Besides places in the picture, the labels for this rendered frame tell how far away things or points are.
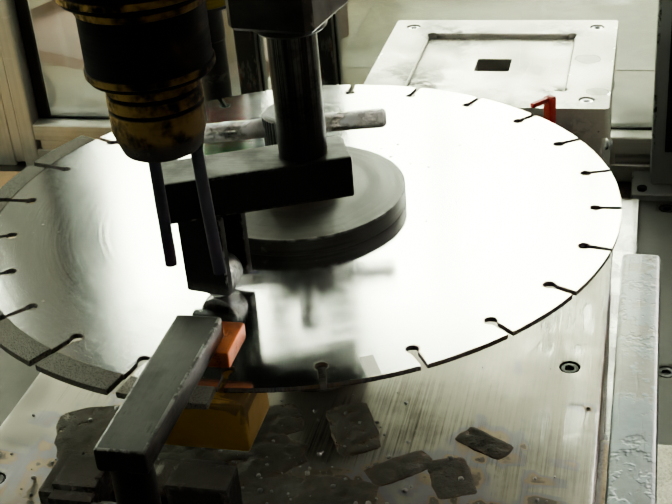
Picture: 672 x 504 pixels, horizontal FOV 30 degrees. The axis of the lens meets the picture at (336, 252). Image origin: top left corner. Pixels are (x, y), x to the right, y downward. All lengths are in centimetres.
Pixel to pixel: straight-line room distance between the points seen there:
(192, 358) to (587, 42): 58
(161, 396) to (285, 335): 10
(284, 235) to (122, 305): 9
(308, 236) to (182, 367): 15
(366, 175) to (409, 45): 36
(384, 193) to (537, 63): 35
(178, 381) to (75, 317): 12
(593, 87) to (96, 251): 41
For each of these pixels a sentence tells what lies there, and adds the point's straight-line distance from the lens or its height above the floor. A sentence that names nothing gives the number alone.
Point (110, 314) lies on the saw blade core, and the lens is 59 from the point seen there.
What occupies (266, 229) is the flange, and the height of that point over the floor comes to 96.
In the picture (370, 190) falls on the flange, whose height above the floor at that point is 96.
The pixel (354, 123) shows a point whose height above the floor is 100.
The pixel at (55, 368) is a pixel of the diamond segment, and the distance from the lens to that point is 56.
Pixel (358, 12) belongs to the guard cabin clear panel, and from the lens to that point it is 111.
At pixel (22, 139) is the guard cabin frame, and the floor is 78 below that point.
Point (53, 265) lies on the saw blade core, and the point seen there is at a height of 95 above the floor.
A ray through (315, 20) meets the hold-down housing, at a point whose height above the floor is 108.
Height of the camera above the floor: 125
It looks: 29 degrees down
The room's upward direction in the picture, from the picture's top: 5 degrees counter-clockwise
